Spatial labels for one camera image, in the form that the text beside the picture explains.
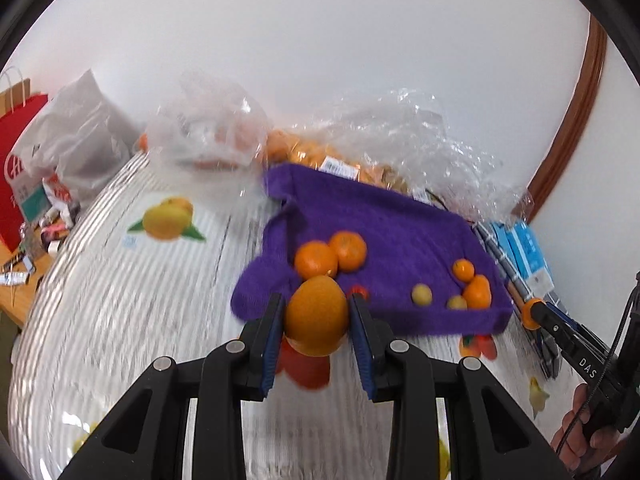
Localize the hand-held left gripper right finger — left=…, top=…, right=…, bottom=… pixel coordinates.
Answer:
left=348, top=294, right=576, bottom=480

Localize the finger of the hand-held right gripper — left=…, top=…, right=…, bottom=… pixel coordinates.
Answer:
left=531, top=304, right=581, bottom=356
left=550, top=307, right=609, bottom=357

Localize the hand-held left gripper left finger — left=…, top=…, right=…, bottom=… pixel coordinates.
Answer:
left=57, top=292, right=287, bottom=480

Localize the mandarin orange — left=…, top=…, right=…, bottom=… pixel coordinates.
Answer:
left=329, top=230, right=368, bottom=273
left=284, top=276, right=349, bottom=357
left=294, top=241, right=339, bottom=280

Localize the person's right hand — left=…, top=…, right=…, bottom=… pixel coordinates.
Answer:
left=550, top=382, right=631, bottom=473

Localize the brown wooden stick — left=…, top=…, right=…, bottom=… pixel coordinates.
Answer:
left=506, top=282, right=527, bottom=313

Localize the blue and white tissue pack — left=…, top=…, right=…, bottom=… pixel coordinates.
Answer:
left=514, top=221, right=555, bottom=297

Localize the blue paper packet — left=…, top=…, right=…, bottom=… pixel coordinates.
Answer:
left=491, top=221, right=521, bottom=271

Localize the fruit print tablecloth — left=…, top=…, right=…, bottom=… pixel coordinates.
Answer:
left=7, top=152, right=601, bottom=480

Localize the purple towel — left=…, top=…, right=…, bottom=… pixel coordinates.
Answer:
left=230, top=162, right=513, bottom=337

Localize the pile of bagged oranges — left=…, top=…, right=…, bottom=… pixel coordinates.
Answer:
left=265, top=129, right=416, bottom=196

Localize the large clear plastic bag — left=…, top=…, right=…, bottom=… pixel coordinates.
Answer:
left=270, top=89, right=533, bottom=223

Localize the small clear plastic bag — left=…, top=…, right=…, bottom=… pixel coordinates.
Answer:
left=146, top=72, right=269, bottom=177

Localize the wooden side desk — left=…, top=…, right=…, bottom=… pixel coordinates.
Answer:
left=0, top=247, right=48, bottom=333

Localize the white plastic bag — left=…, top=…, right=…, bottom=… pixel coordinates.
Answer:
left=11, top=69, right=142, bottom=203

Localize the red paper bag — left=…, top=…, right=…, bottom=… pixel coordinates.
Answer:
left=0, top=67, right=51, bottom=253

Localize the brown wooden door frame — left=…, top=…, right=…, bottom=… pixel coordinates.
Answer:
left=525, top=12, right=608, bottom=223

